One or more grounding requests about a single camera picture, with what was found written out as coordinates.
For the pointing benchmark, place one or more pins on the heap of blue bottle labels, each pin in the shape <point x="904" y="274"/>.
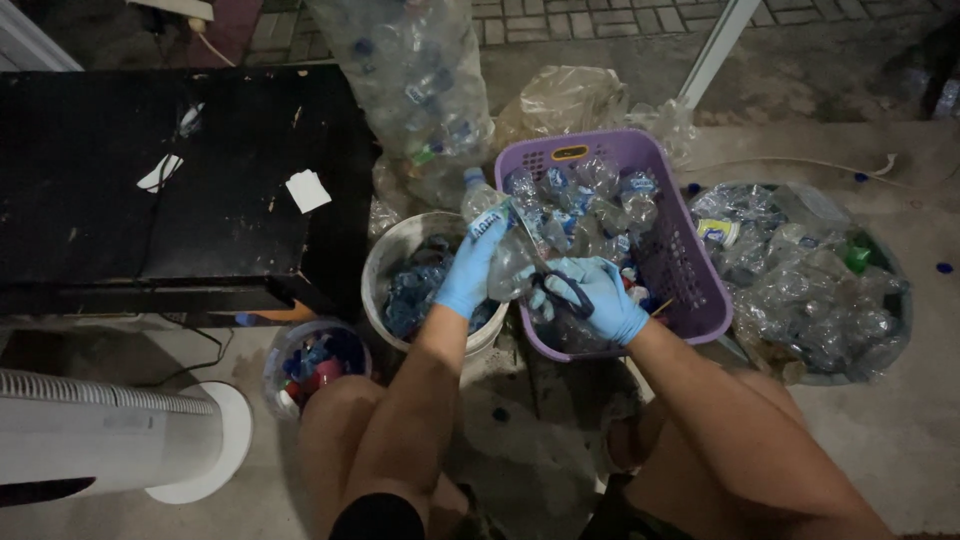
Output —
<point x="416" y="289"/>

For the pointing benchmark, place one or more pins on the purple plastic laundry basket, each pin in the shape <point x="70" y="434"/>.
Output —
<point x="679" y="251"/>

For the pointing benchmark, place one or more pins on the clear plastic bottle blue label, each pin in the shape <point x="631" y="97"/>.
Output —
<point x="501" y="240"/>

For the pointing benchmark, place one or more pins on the person's right fingers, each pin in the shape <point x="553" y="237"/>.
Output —
<point x="555" y="281"/>

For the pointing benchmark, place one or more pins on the black shorts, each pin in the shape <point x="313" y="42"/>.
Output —
<point x="379" y="517"/>

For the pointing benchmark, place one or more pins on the white plastic bucket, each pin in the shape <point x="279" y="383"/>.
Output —
<point x="390" y="262"/>

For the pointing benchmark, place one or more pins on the person's left hand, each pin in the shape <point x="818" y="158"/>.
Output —
<point x="466" y="274"/>

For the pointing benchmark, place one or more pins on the person's legs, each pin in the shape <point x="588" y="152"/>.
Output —
<point x="525" y="450"/>

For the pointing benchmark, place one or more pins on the white metal pole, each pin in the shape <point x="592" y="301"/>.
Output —
<point x="716" y="46"/>

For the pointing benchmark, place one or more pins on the torn white sticker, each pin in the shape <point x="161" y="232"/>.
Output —
<point x="160" y="172"/>

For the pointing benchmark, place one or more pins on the person's left fingers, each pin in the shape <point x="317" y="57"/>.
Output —
<point x="491" y="229"/>

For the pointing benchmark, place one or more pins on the round bag of crushed bottles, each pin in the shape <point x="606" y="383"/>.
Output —
<point x="806" y="285"/>

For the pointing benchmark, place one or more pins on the crumpled empty plastic bag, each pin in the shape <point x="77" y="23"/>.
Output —
<point x="562" y="101"/>

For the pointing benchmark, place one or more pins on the black wooden table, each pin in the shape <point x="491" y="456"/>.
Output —
<point x="172" y="187"/>

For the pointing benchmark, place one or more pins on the white tower fan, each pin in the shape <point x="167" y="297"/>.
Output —
<point x="105" y="442"/>

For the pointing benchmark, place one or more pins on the tall clear bag of bottles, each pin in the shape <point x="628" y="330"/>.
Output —
<point x="420" y="82"/>

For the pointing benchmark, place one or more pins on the blue bottle cap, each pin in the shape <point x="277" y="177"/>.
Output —
<point x="944" y="268"/>

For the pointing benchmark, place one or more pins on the white paper scrap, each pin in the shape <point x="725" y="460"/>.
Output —
<point x="307" y="190"/>

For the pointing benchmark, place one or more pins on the heap of crushed bottles in basket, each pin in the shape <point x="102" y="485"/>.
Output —
<point x="592" y="202"/>

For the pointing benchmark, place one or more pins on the person's right hand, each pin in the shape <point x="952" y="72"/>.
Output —
<point x="606" y="296"/>

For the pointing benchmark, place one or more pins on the clear tub of bottle caps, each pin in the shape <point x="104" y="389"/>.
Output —
<point x="311" y="367"/>

